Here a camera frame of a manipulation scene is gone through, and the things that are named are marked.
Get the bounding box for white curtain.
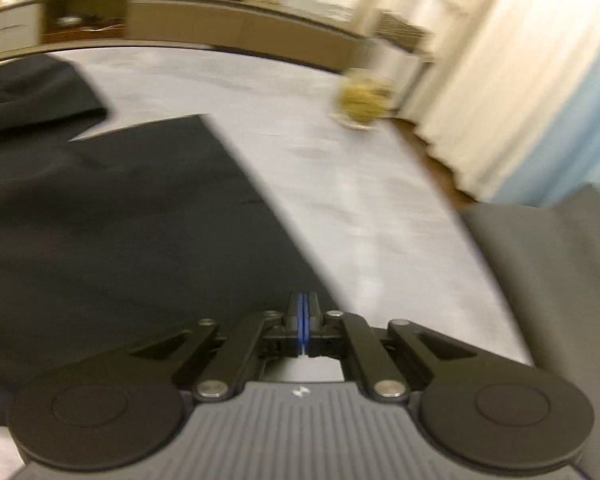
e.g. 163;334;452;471
401;0;600;202

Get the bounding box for black trousers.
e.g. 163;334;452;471
0;54;334;426

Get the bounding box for long tv sideboard cabinet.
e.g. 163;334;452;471
0;0;365;73

